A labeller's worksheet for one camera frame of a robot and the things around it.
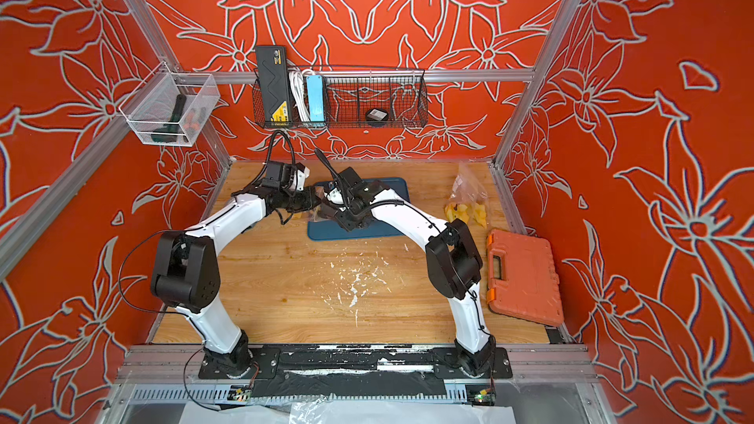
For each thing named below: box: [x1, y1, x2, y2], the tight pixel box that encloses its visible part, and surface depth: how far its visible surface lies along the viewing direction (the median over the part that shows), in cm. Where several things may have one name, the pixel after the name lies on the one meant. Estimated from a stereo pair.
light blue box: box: [306, 74, 324, 123], surface depth 91 cm
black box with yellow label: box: [255, 45, 293, 129], surface depth 90 cm
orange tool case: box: [485, 228, 565, 327], surface depth 83 cm
